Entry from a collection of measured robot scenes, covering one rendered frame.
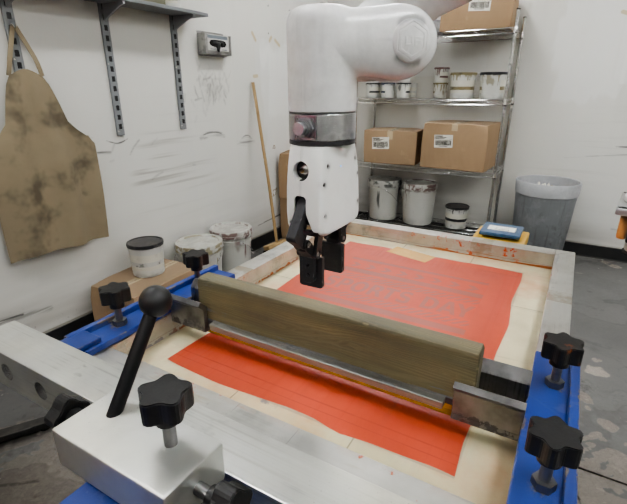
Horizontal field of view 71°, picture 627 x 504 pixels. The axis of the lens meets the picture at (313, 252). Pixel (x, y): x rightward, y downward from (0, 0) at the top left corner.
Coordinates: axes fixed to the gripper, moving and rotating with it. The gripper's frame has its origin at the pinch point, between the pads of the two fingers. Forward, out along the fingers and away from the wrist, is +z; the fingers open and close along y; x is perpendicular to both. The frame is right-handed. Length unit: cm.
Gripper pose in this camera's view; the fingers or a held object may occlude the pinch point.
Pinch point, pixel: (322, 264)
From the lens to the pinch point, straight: 55.5
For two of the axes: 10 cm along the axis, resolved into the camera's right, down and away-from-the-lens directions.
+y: 5.0, -3.1, 8.1
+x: -8.6, -1.7, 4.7
